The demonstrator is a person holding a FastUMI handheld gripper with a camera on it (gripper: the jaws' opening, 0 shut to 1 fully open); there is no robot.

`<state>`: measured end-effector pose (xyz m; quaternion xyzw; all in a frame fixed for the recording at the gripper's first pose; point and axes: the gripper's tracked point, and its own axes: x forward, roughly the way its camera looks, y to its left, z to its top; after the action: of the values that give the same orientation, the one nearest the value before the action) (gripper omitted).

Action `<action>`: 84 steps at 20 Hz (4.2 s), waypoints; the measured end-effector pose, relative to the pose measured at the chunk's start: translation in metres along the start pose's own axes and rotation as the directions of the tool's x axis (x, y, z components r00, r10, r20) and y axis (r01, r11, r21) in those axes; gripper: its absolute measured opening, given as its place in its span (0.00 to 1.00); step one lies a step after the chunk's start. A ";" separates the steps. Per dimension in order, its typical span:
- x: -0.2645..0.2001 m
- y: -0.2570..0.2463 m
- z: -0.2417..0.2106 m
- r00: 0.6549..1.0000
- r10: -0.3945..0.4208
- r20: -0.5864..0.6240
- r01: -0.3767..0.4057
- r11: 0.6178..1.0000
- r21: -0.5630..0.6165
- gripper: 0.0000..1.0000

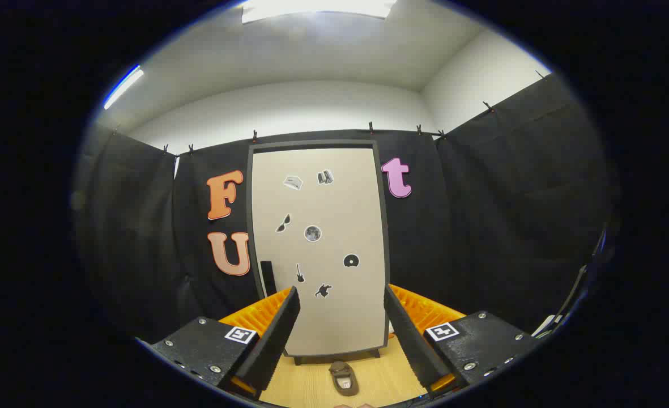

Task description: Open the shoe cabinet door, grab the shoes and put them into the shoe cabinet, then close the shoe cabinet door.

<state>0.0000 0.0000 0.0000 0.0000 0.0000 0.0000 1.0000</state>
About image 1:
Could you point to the dark grey shoe cabinet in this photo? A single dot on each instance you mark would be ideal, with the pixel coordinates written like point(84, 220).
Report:
point(311, 144)

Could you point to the beige shoe cabinet door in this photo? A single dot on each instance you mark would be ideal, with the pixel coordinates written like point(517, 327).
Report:
point(334, 209)

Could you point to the wide ceiling light panel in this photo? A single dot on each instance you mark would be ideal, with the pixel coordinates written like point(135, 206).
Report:
point(317, 8)

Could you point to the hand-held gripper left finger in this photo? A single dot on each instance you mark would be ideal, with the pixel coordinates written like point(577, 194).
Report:
point(275, 340)

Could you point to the narrow ceiling light strip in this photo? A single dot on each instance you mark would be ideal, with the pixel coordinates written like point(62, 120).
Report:
point(123, 86)

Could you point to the row of cloth clips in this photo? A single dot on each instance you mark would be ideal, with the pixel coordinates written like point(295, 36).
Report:
point(371, 127)

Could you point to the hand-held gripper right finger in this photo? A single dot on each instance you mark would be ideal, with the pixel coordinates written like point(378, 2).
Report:
point(410, 340)

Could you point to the black backdrop cloth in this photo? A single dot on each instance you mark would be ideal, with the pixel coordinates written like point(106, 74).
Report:
point(453, 226)

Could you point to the brown fuzzy shoe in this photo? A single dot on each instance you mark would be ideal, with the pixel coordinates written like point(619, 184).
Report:
point(344, 381)

